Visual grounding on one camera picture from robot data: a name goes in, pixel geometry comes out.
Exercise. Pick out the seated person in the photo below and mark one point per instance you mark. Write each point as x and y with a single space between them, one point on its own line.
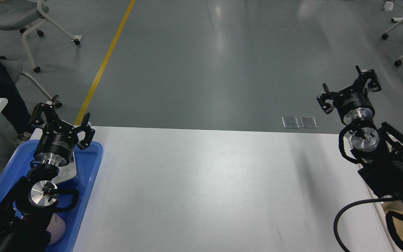
16 110

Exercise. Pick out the pink plastic mug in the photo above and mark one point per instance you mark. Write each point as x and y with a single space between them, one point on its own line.
56 228

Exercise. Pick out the rectangular steel container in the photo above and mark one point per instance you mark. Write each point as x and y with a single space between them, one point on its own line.
67 176

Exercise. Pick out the floor socket plate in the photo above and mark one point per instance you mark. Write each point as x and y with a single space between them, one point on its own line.
308 122
290 122

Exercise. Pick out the left floor socket plate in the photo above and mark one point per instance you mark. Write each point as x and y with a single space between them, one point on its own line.
290 122

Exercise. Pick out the left black cylindrical gripper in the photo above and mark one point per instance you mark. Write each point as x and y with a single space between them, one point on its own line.
56 144

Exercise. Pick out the right black cylindrical gripper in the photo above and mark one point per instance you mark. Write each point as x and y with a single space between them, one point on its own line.
353 106

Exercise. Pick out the blue plastic tray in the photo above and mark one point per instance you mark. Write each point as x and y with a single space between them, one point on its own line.
87 163

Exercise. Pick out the grey office chair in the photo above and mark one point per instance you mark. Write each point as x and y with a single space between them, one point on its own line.
30 16

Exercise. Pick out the white floor power adapter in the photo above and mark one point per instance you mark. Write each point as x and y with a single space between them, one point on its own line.
388 6

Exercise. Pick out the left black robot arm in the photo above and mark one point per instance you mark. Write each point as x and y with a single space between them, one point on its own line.
28 207

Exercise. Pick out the right floor socket plate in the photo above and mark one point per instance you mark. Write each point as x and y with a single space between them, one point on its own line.
308 122

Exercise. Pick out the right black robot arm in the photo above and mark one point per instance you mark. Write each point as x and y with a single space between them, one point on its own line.
378 150

